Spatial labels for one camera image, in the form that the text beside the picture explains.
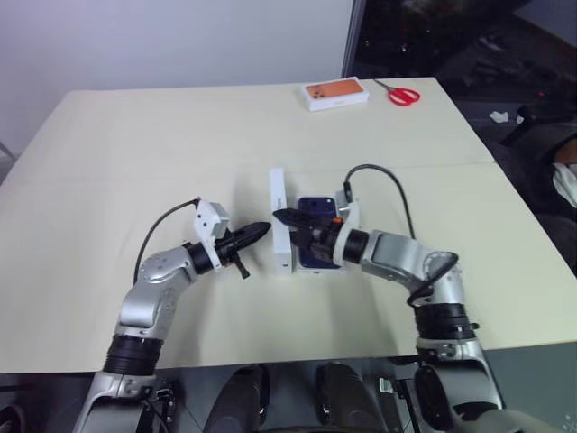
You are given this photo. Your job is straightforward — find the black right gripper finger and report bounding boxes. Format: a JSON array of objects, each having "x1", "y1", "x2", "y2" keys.
[
  {"x1": 272, "y1": 207, "x2": 333, "y2": 229},
  {"x1": 290, "y1": 230, "x2": 319, "y2": 251}
]

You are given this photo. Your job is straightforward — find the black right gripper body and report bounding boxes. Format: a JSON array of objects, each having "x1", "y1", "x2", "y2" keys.
[{"x1": 310, "y1": 216, "x2": 344, "y2": 269}]

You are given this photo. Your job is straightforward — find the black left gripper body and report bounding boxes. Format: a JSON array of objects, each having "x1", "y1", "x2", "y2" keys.
[{"x1": 214, "y1": 236, "x2": 251, "y2": 281}]

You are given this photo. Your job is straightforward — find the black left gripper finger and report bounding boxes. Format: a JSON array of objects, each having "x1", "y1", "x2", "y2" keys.
[
  {"x1": 226, "y1": 222, "x2": 273, "y2": 241},
  {"x1": 228, "y1": 234, "x2": 268, "y2": 249}
]

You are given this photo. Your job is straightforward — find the dark blue smartphone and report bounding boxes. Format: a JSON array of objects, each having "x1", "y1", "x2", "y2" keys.
[{"x1": 293, "y1": 194, "x2": 347, "y2": 270}]

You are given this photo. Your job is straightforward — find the white phone box base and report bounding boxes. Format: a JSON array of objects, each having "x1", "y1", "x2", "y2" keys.
[{"x1": 288, "y1": 191, "x2": 355, "y2": 278}]

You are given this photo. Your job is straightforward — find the white phone box lid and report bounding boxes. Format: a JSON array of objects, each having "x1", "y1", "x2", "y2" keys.
[{"x1": 269, "y1": 167, "x2": 296, "y2": 278}]

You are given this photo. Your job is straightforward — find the orange printed phone box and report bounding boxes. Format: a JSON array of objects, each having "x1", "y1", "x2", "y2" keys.
[{"x1": 297, "y1": 78, "x2": 372, "y2": 114}]

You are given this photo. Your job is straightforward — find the person in dark clothes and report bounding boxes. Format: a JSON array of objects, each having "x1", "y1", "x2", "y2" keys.
[{"x1": 493, "y1": 128, "x2": 577, "y2": 274}]

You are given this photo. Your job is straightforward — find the white face mask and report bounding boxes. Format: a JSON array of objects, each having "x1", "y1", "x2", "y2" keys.
[{"x1": 551, "y1": 161, "x2": 577, "y2": 205}]

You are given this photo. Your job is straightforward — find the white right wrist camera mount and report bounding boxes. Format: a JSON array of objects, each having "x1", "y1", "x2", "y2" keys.
[{"x1": 334, "y1": 189, "x2": 363, "y2": 264}]

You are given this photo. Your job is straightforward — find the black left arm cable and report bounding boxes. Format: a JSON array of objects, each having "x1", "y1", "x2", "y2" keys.
[{"x1": 133, "y1": 197, "x2": 202, "y2": 283}]

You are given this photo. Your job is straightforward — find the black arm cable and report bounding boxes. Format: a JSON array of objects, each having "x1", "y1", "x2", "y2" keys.
[
  {"x1": 342, "y1": 164, "x2": 460, "y2": 309},
  {"x1": 133, "y1": 197, "x2": 202, "y2": 283}
]

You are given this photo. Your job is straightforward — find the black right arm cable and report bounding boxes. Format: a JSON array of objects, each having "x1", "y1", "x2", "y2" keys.
[{"x1": 342, "y1": 164, "x2": 460, "y2": 309}]

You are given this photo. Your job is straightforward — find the black table clamp bracket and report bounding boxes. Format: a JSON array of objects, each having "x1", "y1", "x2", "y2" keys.
[{"x1": 377, "y1": 377, "x2": 423, "y2": 433}]

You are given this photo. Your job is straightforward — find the red handled scissors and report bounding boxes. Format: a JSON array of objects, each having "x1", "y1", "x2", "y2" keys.
[{"x1": 372, "y1": 78, "x2": 422, "y2": 108}]

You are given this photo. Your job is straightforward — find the black metal support post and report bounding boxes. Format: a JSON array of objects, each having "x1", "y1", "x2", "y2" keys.
[{"x1": 150, "y1": 382, "x2": 182, "y2": 433}]

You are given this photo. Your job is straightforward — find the grey window frame post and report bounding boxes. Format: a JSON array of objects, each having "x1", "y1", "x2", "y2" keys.
[{"x1": 340, "y1": 0, "x2": 369, "y2": 81}]

